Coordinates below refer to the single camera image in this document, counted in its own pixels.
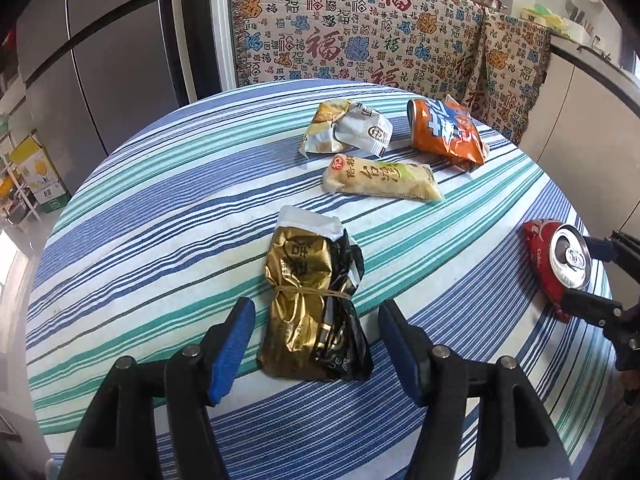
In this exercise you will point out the grey refrigerator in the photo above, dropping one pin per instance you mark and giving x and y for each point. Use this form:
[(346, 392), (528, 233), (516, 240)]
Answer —
[(96, 72)]

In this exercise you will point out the crushed red soda can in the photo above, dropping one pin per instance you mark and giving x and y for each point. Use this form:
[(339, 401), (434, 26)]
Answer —
[(560, 258)]

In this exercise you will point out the knife block with utensils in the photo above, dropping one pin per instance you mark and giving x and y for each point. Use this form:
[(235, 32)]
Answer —
[(587, 26)]

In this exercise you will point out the beige bread wrapper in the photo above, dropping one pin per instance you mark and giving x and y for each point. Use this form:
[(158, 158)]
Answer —
[(360, 176)]

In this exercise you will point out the patterned fu character blanket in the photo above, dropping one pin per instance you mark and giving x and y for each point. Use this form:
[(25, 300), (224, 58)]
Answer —
[(489, 62)]

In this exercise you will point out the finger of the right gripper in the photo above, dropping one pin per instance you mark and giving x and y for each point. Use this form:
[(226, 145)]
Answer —
[(597, 310), (619, 247)]

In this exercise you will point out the gold black foil bag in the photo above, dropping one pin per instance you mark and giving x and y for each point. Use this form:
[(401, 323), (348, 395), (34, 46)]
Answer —
[(313, 332)]

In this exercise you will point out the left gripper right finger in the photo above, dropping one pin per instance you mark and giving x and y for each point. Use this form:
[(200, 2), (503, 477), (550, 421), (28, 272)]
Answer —
[(435, 378)]

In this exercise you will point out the blue striped tablecloth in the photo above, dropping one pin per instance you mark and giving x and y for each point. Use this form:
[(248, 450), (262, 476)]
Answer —
[(175, 225)]

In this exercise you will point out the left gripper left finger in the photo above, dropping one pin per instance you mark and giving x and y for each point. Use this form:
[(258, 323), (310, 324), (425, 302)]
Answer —
[(196, 379)]

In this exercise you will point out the yellow green container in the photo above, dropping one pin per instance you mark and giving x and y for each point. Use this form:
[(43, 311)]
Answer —
[(544, 17)]

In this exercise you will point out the yellow white snack wrapper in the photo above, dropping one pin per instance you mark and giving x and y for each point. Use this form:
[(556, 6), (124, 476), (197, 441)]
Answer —
[(339, 125)]

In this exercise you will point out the yellow cardboard box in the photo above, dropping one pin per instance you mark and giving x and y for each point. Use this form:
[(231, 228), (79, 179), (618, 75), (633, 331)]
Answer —
[(38, 172)]

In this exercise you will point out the orange snack bag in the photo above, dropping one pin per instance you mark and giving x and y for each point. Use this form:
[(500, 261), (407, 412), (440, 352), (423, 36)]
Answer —
[(446, 128)]

